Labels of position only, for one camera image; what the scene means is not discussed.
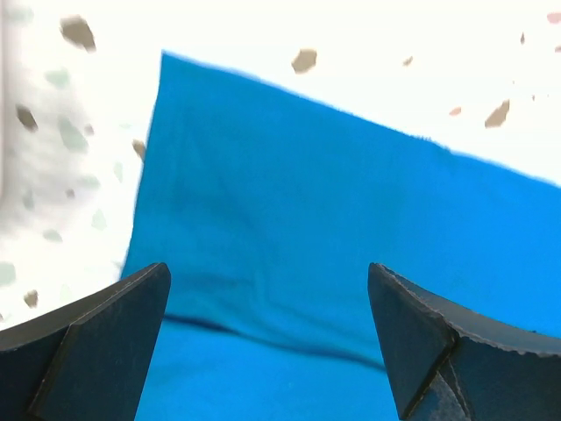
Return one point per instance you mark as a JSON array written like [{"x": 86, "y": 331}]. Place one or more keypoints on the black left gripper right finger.
[{"x": 446, "y": 362}]

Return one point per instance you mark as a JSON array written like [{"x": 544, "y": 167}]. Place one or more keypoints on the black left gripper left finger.
[{"x": 89, "y": 359}]

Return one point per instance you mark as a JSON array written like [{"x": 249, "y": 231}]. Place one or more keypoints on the blue t shirt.
[{"x": 269, "y": 209}]

